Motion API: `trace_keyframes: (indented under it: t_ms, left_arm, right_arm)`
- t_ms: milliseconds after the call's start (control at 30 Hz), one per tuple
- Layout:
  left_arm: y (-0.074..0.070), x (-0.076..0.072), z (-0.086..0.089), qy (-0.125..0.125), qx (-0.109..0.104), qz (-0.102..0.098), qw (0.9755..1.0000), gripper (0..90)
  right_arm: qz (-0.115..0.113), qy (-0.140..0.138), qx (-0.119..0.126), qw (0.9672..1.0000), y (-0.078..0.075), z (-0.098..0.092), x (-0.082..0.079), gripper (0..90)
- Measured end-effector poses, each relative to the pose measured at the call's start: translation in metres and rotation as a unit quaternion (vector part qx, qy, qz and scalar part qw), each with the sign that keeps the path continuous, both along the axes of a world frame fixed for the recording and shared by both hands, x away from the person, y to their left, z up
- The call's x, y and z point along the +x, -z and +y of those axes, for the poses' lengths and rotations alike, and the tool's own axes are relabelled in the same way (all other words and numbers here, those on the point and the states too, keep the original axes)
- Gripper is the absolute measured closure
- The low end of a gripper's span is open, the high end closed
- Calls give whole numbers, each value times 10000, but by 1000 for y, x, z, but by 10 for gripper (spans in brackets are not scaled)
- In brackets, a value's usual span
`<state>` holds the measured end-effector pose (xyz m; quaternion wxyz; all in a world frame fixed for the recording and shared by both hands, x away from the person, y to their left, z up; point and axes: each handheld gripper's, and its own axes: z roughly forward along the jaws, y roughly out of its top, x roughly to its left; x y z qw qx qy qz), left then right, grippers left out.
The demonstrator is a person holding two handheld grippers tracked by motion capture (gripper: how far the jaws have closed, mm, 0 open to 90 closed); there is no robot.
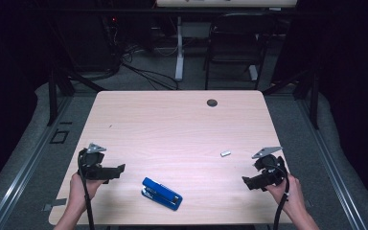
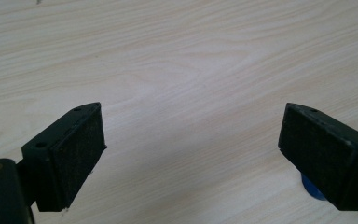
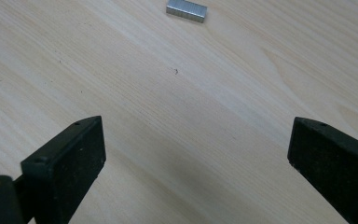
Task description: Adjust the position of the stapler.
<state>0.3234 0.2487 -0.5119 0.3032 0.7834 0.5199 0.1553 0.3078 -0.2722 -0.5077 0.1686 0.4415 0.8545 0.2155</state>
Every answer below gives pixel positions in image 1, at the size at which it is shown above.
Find person's right hand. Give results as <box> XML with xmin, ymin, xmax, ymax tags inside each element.
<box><xmin>264</xmin><ymin>173</ymin><xmax>309</xmax><ymax>219</ymax></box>

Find black chair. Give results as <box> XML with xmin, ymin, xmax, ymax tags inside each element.
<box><xmin>203</xmin><ymin>12</ymin><xmax>278</xmax><ymax>91</ymax></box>

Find person's left hand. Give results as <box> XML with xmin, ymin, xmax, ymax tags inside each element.
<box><xmin>69</xmin><ymin>172</ymin><xmax>107</xmax><ymax>213</ymax></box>

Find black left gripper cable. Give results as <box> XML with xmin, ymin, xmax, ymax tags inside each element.
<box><xmin>77</xmin><ymin>149</ymin><xmax>96</xmax><ymax>230</ymax></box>

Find blue stapler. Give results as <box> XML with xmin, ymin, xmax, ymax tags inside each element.
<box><xmin>140</xmin><ymin>176</ymin><xmax>184</xmax><ymax>212</ymax></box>

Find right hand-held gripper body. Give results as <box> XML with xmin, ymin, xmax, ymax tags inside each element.
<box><xmin>251</xmin><ymin>146</ymin><xmax>288</xmax><ymax>187</ymax></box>

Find black floor cables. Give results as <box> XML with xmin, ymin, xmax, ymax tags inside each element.
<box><xmin>120</xmin><ymin>44</ymin><xmax>180</xmax><ymax>91</ymax></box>

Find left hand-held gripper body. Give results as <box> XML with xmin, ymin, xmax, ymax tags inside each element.
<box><xmin>78</xmin><ymin>143</ymin><xmax>120</xmax><ymax>181</ymax></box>

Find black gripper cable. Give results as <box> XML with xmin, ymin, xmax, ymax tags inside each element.
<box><xmin>272</xmin><ymin>166</ymin><xmax>291</xmax><ymax>230</ymax></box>
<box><xmin>77</xmin><ymin>149</ymin><xmax>96</xmax><ymax>230</ymax></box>

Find aluminium floor rail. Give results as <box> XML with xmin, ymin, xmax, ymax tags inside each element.
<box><xmin>0</xmin><ymin>95</ymin><xmax>75</xmax><ymax>230</ymax></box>
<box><xmin>296</xmin><ymin>95</ymin><xmax>368</xmax><ymax>230</ymax></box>

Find dark cabinet with red light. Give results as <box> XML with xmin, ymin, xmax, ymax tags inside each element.
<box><xmin>100</xmin><ymin>13</ymin><xmax>124</xmax><ymax>70</ymax></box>

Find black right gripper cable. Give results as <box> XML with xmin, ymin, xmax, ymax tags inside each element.
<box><xmin>272</xmin><ymin>166</ymin><xmax>291</xmax><ymax>230</ymax></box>

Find black metal stand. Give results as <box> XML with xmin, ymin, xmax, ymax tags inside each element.
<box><xmin>262</xmin><ymin>68</ymin><xmax>320</xmax><ymax>130</ymax></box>
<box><xmin>45</xmin><ymin>65</ymin><xmax>107</xmax><ymax>127</ymax></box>

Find white background table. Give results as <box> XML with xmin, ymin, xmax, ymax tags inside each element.
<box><xmin>155</xmin><ymin>0</ymin><xmax>298</xmax><ymax>82</ymax></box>

